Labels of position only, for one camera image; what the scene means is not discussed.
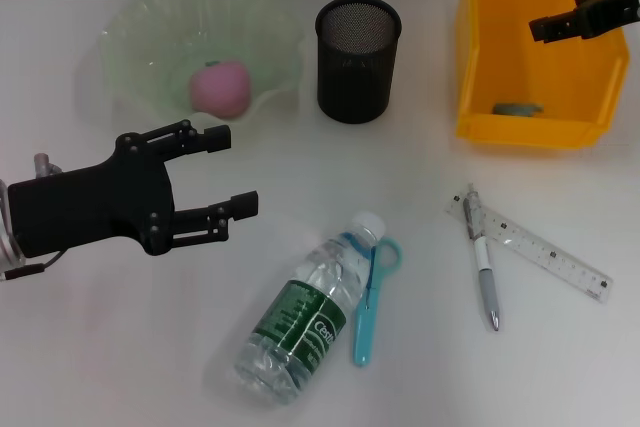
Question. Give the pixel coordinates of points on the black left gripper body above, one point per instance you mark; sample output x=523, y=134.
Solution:
x=90, y=207

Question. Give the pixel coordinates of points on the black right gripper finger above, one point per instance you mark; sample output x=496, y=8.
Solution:
x=605, y=14

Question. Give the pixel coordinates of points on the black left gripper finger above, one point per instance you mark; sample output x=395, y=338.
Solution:
x=244, y=204
x=217, y=138

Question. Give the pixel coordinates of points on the pink plush peach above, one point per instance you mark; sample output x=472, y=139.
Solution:
x=220, y=89

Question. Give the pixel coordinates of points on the clear green-label water bottle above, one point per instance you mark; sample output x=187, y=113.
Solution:
x=295, y=322

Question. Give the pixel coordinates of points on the black mesh pen holder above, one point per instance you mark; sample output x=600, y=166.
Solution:
x=357, y=82

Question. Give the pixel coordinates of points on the light blue scissors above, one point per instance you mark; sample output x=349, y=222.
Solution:
x=364, y=327

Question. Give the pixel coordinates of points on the transparent plastic ruler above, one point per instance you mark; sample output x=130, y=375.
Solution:
x=550, y=254

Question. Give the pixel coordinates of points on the grey white ballpoint pen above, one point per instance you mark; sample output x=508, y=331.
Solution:
x=486, y=277

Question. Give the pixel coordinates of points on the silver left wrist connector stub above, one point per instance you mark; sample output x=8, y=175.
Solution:
x=44, y=164

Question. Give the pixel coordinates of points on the yellow plastic bin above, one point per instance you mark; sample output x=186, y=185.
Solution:
x=520, y=72

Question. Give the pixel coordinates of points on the translucent green ruffled bowl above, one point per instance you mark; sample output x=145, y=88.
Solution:
x=145, y=42

